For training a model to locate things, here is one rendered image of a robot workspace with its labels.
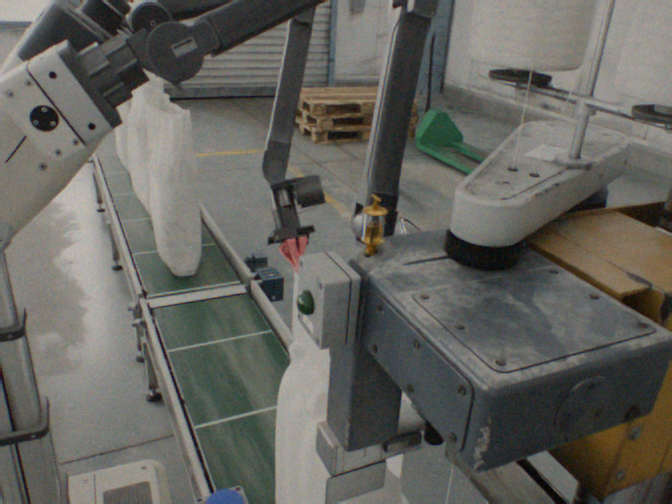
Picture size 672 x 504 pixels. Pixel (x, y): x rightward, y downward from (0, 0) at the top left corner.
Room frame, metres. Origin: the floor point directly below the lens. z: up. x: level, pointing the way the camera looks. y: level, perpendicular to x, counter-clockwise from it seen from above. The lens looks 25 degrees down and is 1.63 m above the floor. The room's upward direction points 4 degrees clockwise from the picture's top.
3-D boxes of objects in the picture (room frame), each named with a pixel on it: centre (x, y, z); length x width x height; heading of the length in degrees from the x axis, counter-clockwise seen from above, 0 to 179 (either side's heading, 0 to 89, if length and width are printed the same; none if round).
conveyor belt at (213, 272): (3.16, 1.07, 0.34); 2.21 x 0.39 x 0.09; 27
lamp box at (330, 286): (0.61, 0.01, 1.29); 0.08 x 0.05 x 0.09; 27
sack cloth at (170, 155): (2.51, 0.75, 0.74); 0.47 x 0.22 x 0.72; 25
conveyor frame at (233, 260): (3.14, 1.06, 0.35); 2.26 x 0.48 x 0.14; 27
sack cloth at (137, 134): (3.18, 1.07, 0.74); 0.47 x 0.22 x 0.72; 28
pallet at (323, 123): (6.71, -0.08, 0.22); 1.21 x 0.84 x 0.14; 117
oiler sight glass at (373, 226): (0.65, -0.04, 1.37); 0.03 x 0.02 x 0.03; 27
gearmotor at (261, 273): (2.44, 0.36, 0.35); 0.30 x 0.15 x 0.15; 27
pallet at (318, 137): (6.70, -0.06, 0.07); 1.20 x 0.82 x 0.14; 115
